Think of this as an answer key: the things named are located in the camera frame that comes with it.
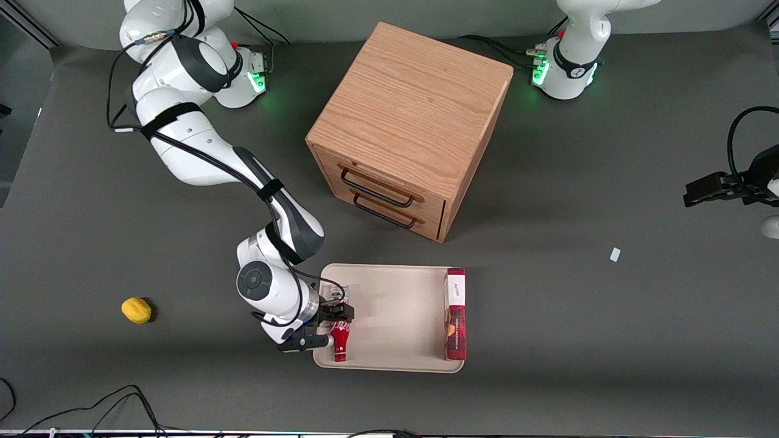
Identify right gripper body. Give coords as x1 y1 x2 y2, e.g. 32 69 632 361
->
321 283 350 307

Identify red coke bottle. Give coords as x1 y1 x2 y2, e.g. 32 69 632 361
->
330 319 353 363

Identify beige plastic tray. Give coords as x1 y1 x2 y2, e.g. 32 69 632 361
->
312 263 466 373

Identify red snack box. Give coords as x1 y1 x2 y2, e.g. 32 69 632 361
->
443 268 468 361

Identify wooden drawer front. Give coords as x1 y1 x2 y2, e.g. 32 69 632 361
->
310 146 447 221
326 173 445 242

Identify yellow lemon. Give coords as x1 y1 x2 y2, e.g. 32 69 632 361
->
121 297 153 324

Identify wooden drawer cabinet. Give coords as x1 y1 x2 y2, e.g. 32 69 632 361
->
305 22 515 243

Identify black looped cable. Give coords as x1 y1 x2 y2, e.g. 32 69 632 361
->
727 106 779 178

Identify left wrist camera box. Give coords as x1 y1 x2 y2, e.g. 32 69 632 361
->
747 144 779 183

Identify black metal drawer handle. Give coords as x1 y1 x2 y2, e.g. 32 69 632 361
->
352 193 419 230
340 167 416 209

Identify black cable along right arm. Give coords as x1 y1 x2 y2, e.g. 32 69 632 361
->
107 24 317 329

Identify black floor cable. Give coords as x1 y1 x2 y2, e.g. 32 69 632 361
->
0 377 17 423
18 384 168 438

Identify black cables at left arm base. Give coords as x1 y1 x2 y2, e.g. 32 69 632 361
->
458 35 542 69

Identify black cable at right arm base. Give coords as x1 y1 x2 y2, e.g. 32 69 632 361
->
234 6 292 45

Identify dark metal frame bar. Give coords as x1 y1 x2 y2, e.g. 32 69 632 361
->
0 0 63 50

